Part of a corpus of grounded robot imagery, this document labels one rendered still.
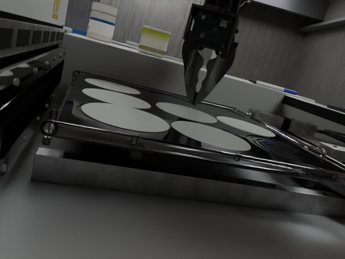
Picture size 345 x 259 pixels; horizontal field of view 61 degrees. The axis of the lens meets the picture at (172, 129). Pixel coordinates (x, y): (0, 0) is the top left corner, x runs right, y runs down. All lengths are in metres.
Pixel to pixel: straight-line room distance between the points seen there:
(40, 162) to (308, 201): 0.34
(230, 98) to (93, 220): 0.51
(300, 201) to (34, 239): 0.33
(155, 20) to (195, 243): 4.72
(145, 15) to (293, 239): 4.72
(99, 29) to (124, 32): 4.12
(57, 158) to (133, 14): 4.71
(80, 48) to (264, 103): 0.44
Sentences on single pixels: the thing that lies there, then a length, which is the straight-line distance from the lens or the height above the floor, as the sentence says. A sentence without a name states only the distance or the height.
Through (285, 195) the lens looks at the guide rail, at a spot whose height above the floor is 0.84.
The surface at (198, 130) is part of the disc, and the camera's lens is 0.37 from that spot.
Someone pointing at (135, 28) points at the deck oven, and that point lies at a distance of 4.96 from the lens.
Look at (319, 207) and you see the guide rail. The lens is 0.47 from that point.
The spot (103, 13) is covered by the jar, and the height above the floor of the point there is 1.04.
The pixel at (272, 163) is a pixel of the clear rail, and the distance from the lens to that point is 0.32.
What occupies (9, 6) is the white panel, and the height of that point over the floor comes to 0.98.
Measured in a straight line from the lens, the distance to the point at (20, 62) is 0.26.
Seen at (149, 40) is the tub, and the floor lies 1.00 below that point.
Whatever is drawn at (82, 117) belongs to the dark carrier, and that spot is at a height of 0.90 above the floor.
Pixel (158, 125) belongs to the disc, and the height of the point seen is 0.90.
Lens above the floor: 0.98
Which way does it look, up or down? 13 degrees down
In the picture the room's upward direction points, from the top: 15 degrees clockwise
